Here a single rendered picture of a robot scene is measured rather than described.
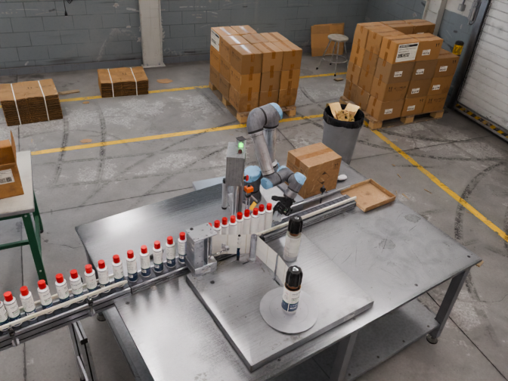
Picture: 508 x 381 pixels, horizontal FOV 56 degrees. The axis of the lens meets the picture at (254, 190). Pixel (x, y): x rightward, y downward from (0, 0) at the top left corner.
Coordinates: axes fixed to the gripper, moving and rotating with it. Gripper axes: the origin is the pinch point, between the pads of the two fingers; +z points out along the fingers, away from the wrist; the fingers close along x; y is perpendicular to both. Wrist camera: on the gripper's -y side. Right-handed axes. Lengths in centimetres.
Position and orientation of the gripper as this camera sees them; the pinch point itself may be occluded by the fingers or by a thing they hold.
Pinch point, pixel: (271, 220)
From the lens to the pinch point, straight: 300.5
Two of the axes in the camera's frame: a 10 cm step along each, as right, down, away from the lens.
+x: 6.9, 1.7, 7.0
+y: 5.4, 5.1, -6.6
